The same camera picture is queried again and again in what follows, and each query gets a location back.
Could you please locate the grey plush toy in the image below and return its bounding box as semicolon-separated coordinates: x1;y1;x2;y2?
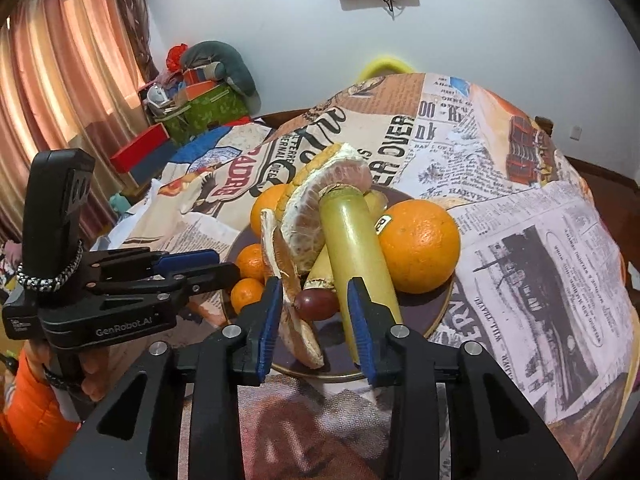
180;40;256;98

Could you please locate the dark purple round plate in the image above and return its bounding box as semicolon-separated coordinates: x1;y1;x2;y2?
219;184;457;384

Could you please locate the person left hand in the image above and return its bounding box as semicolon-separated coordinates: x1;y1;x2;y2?
24;340;110;402

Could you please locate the large orange with sticker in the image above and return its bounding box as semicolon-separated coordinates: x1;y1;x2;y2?
376;200;461;295

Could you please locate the yellow round chair back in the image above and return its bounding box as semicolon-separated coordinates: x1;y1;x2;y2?
357;55;414;82

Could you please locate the small tangerine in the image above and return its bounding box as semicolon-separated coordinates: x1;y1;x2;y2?
235;244;266;283
230;278;264;314

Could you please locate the long yellow sugarcane piece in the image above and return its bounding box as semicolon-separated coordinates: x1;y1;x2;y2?
319;184;402;366

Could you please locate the red flat box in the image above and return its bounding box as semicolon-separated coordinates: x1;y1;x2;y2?
110;124;170;174

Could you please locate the dark red grape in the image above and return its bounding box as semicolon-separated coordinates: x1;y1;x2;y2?
294;288;340;322

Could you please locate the medium orange on plate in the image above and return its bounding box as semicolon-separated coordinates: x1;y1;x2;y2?
250;183;295;236

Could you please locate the white wall socket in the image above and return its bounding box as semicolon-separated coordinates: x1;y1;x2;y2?
570;126;582;141

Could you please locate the orange striped curtain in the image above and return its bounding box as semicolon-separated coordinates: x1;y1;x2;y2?
1;0;148;240

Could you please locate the orange jacket sleeve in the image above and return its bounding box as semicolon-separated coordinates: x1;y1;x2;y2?
1;350;79;479

